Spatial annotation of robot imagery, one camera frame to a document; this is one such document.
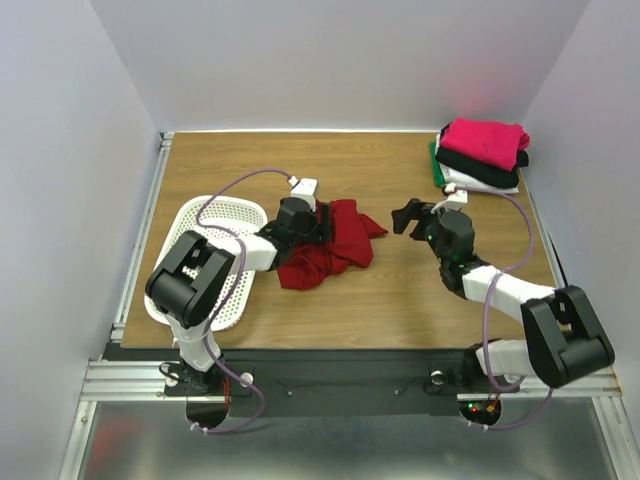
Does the dark red t shirt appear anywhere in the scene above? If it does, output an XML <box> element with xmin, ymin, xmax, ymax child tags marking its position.
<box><xmin>277</xmin><ymin>199</ymin><xmax>388</xmax><ymax>290</ymax></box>

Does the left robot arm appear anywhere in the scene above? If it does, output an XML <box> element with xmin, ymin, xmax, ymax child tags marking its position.
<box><xmin>145</xmin><ymin>196</ymin><xmax>331</xmax><ymax>395</ymax></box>

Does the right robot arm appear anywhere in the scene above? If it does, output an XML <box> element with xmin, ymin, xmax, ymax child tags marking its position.
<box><xmin>391</xmin><ymin>198</ymin><xmax>615</xmax><ymax>390</ymax></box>

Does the green folded t shirt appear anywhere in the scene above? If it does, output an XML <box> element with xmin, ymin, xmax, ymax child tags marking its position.
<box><xmin>429</xmin><ymin>142</ymin><xmax>446</xmax><ymax>188</ymax></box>

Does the white folded t shirt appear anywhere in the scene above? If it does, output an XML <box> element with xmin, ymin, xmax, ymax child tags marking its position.
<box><xmin>436</xmin><ymin>124</ymin><xmax>519</xmax><ymax>191</ymax></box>

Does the black folded t shirt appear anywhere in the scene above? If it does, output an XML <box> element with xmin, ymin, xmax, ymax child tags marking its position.
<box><xmin>435</xmin><ymin>146</ymin><xmax>520</xmax><ymax>189</ymax></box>

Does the white perforated plastic basket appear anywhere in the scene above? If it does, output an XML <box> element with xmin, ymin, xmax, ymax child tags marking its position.
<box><xmin>154</xmin><ymin>195</ymin><xmax>268</xmax><ymax>332</ymax></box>

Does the pink folded t shirt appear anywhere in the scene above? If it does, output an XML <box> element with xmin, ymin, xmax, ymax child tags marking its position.
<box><xmin>440</xmin><ymin>117</ymin><xmax>531</xmax><ymax>171</ymax></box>

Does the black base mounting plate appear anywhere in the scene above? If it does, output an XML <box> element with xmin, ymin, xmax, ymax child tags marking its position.
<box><xmin>104</xmin><ymin>344</ymin><xmax>491</xmax><ymax>428</ymax></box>

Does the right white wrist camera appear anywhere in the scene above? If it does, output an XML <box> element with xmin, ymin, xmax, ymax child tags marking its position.
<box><xmin>442</xmin><ymin>183</ymin><xmax>468</xmax><ymax>211</ymax></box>

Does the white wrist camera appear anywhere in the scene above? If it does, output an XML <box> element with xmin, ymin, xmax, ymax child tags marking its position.
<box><xmin>442</xmin><ymin>183</ymin><xmax>468</xmax><ymax>211</ymax></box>
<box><xmin>288</xmin><ymin>176</ymin><xmax>319</xmax><ymax>205</ymax></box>

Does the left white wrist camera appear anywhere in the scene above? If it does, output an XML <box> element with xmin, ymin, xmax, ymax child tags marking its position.
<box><xmin>288</xmin><ymin>176</ymin><xmax>319</xmax><ymax>205</ymax></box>

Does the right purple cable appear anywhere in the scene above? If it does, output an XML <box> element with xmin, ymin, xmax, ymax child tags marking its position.
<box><xmin>449</xmin><ymin>187</ymin><xmax>556</xmax><ymax>432</ymax></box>

